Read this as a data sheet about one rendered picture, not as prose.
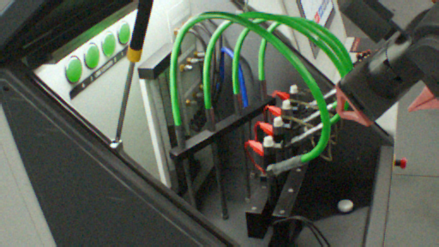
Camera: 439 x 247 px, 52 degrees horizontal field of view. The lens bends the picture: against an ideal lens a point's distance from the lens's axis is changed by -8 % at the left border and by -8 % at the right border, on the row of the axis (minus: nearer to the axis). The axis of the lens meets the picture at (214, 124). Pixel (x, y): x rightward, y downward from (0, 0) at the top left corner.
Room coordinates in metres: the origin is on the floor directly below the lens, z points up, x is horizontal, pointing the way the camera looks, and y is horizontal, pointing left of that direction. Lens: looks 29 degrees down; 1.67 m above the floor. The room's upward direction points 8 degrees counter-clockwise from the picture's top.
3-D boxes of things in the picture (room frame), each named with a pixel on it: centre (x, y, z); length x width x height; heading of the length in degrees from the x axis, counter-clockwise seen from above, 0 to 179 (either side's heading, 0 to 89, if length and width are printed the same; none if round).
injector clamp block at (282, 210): (0.96, -0.15, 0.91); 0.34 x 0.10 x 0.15; 155
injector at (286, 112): (0.99, -0.18, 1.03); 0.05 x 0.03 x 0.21; 65
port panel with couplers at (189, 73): (1.18, 0.03, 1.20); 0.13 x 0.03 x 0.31; 155
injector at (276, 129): (0.92, -0.15, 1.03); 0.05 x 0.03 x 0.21; 65
